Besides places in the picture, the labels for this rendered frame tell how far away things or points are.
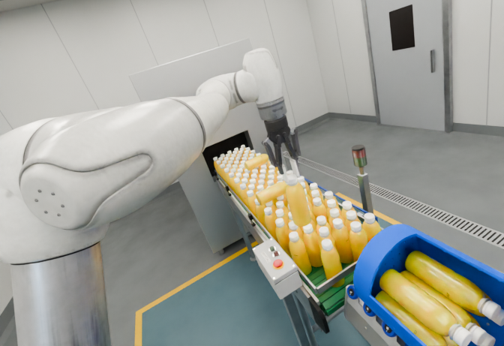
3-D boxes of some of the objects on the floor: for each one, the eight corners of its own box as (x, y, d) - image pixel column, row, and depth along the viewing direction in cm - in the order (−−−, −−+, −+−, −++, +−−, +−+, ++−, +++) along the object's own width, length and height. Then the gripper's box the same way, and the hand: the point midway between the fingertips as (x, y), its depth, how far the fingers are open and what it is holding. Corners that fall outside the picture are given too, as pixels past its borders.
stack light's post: (385, 315, 166) (362, 176, 127) (380, 311, 169) (356, 174, 130) (389, 312, 167) (367, 173, 128) (384, 307, 170) (361, 171, 131)
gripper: (256, 127, 74) (277, 192, 83) (301, 109, 79) (316, 172, 87) (247, 124, 81) (267, 185, 89) (289, 107, 86) (304, 166, 94)
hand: (289, 170), depth 87 cm, fingers closed on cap, 4 cm apart
